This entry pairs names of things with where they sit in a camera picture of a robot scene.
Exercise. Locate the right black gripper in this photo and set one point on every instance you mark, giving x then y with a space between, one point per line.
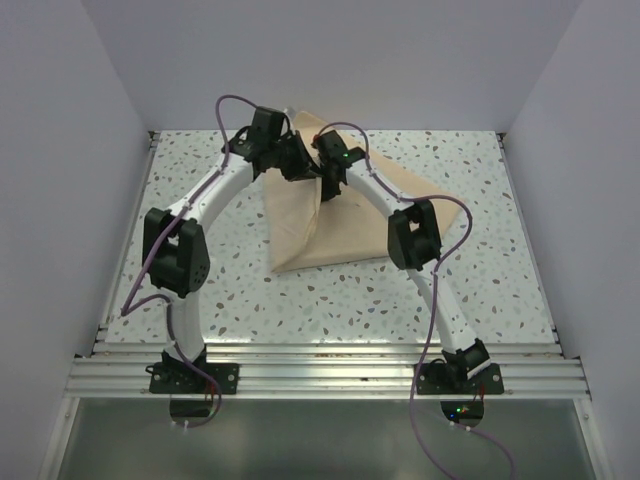
328 195

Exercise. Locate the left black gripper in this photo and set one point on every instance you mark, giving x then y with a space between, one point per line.
304 166

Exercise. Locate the beige cloth mat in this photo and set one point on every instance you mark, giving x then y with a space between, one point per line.
305 232

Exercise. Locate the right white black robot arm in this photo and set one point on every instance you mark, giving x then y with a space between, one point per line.
414 245

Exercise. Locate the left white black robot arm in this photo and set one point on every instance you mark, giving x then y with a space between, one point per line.
175 252

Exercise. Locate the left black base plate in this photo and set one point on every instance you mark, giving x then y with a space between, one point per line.
182 380

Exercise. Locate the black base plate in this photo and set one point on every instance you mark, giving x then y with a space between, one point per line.
182 380
437 378

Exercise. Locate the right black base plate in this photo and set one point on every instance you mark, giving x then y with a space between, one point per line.
437 378

